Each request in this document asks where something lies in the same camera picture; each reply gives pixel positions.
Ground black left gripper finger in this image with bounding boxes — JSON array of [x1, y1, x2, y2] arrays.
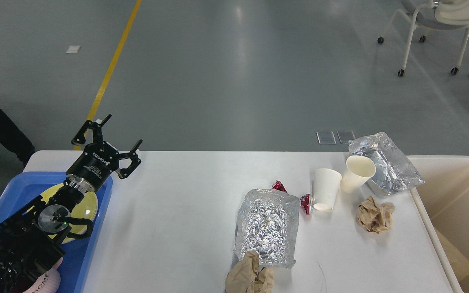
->
[[115, 139, 143, 178], [71, 114, 112, 153]]

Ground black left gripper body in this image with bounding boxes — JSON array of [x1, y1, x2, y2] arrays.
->
[[66, 142, 119, 192]]

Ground yellow plastic plate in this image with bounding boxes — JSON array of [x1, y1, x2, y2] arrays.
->
[[37, 192, 99, 238]]

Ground pink ribbed mug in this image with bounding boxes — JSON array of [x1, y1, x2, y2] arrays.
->
[[23, 257, 63, 293]]

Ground white paper cup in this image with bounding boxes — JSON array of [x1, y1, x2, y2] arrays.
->
[[313, 168, 342, 212], [340, 155, 376, 193]]

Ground small brown paper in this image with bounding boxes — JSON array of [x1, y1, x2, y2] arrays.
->
[[357, 196, 396, 234]]

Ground silver foil bag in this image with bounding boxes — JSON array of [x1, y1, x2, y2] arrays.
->
[[348, 132, 425, 195]]

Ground large brown paper sheet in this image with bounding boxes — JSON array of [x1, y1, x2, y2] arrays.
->
[[435, 228, 469, 282]]

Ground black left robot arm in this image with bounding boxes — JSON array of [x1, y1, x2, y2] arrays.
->
[[0, 115, 142, 293]]

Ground blue plastic tray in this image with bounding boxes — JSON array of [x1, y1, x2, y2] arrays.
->
[[0, 171, 113, 293]]

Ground person in brown sweater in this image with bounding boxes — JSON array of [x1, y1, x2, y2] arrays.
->
[[0, 108, 35, 167]]

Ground large crumpled foil bag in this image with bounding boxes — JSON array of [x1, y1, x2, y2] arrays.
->
[[233, 188, 301, 269]]

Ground crumpled brown paper ball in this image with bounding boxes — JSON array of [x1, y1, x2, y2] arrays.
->
[[225, 250, 275, 293]]

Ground red foil wrapper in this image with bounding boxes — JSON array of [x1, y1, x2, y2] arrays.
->
[[272, 180, 314, 215]]

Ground beige plastic bin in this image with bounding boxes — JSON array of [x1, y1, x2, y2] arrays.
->
[[409, 155, 469, 293]]

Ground white rolling chair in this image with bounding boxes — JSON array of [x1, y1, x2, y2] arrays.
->
[[377, 0, 469, 77]]

